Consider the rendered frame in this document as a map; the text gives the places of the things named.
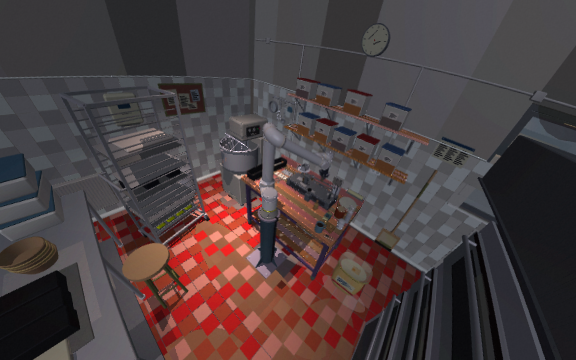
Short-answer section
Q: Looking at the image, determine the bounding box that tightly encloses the round wooden stool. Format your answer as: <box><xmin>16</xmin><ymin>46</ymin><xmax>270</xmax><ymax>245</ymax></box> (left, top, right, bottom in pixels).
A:
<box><xmin>120</xmin><ymin>242</ymin><xmax>190</xmax><ymax>309</ymax></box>

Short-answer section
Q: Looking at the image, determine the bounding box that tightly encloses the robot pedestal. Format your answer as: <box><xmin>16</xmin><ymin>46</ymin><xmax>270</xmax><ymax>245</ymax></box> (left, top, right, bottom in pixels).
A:
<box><xmin>245</xmin><ymin>218</ymin><xmax>290</xmax><ymax>274</ymax></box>

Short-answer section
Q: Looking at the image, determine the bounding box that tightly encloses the blue-lidded ingredient bin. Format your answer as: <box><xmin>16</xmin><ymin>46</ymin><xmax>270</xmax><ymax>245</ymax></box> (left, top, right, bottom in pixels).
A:
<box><xmin>315</xmin><ymin>82</ymin><xmax>343</xmax><ymax>107</ymax></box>
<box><xmin>374</xmin><ymin>143</ymin><xmax>408</xmax><ymax>176</ymax></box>
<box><xmin>330</xmin><ymin>125</ymin><xmax>358</xmax><ymax>153</ymax></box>
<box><xmin>379</xmin><ymin>101</ymin><xmax>413</xmax><ymax>132</ymax></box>
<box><xmin>296</xmin><ymin>111</ymin><xmax>321</xmax><ymax>135</ymax></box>

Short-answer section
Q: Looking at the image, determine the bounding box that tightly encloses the grey metal tray rack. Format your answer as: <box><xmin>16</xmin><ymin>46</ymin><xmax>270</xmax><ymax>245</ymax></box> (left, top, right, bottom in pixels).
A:
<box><xmin>61</xmin><ymin>86</ymin><xmax>210</xmax><ymax>247</ymax></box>

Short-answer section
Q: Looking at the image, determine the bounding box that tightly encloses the dark grey beam scale body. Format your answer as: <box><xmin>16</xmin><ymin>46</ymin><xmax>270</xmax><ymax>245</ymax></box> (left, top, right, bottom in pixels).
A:
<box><xmin>287</xmin><ymin>171</ymin><xmax>340</xmax><ymax>210</ymax></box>

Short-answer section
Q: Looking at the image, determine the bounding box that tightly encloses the wooden wall shelf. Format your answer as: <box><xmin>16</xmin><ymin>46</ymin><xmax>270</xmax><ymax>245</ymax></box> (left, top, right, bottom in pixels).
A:
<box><xmin>283</xmin><ymin>123</ymin><xmax>410</xmax><ymax>185</ymax></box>
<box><xmin>287</xmin><ymin>91</ymin><xmax>431</xmax><ymax>147</ymax></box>

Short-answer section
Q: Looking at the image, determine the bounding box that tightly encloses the stack of white blue crates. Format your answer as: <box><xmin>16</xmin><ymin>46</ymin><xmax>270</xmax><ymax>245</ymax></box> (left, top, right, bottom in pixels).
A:
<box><xmin>0</xmin><ymin>152</ymin><xmax>65</xmax><ymax>242</ymax></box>

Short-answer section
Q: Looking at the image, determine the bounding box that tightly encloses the wooden workbench with blue legs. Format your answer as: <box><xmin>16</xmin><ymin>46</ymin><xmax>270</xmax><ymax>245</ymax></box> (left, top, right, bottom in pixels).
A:
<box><xmin>240</xmin><ymin>166</ymin><xmax>365</xmax><ymax>280</ymax></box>

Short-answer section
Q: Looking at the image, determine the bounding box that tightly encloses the cream floor scale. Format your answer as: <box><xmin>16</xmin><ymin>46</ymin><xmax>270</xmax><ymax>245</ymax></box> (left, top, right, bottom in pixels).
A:
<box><xmin>330</xmin><ymin>250</ymin><xmax>374</xmax><ymax>296</ymax></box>

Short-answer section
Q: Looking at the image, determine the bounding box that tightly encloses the white wall sign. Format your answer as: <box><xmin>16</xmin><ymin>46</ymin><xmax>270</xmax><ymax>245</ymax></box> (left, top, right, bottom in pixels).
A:
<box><xmin>432</xmin><ymin>136</ymin><xmax>476</xmax><ymax>167</ymax></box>

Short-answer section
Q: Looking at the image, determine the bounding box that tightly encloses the wooden broom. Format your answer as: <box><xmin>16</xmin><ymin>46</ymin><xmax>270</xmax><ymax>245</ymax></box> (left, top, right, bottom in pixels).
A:
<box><xmin>374</xmin><ymin>168</ymin><xmax>440</xmax><ymax>250</ymax></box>

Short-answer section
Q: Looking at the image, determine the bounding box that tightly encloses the red-lidded ingredient bin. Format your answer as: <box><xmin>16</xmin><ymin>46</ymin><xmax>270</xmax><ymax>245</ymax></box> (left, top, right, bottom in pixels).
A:
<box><xmin>352</xmin><ymin>133</ymin><xmax>382</xmax><ymax>164</ymax></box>
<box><xmin>313</xmin><ymin>117</ymin><xmax>340</xmax><ymax>143</ymax></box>
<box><xmin>295</xmin><ymin>76</ymin><xmax>321</xmax><ymax>100</ymax></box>
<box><xmin>342</xmin><ymin>88</ymin><xmax>374</xmax><ymax>117</ymax></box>

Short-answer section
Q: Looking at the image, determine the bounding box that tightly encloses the grey counter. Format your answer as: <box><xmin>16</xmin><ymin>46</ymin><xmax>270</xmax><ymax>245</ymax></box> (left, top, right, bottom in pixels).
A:
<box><xmin>0</xmin><ymin>188</ymin><xmax>165</xmax><ymax>360</ymax></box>

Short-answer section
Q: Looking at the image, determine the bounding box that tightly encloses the stack of tan bowls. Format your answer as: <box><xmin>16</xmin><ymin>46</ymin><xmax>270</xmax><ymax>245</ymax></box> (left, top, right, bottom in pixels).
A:
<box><xmin>0</xmin><ymin>235</ymin><xmax>60</xmax><ymax>275</ymax></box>

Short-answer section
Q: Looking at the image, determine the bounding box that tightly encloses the grey dough mixer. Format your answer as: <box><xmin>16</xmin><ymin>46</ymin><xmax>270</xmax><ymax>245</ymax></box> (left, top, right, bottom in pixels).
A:
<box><xmin>218</xmin><ymin>113</ymin><xmax>268</xmax><ymax>206</ymax></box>

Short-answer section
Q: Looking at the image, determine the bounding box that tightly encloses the stack of black trays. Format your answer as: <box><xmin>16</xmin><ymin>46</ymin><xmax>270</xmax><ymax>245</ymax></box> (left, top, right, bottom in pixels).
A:
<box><xmin>0</xmin><ymin>270</ymin><xmax>82</xmax><ymax>360</ymax></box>

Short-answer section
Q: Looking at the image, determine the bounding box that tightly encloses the dark deck oven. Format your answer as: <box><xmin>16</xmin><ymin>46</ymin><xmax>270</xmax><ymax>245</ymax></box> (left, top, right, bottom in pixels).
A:
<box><xmin>351</xmin><ymin>102</ymin><xmax>576</xmax><ymax>360</ymax></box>

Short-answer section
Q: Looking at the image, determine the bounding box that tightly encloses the round wall clock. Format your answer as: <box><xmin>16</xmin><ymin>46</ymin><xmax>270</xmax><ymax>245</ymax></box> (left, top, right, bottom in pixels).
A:
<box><xmin>361</xmin><ymin>22</ymin><xmax>392</xmax><ymax>58</ymax></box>

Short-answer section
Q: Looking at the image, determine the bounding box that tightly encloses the grey wall pipe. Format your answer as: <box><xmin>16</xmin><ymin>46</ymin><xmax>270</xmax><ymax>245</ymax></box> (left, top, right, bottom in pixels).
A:
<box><xmin>254</xmin><ymin>37</ymin><xmax>576</xmax><ymax>120</ymax></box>

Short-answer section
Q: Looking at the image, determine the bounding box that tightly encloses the black loaf tin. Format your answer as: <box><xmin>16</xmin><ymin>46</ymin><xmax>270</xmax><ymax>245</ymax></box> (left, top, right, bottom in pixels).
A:
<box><xmin>245</xmin><ymin>156</ymin><xmax>288</xmax><ymax>181</ymax></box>

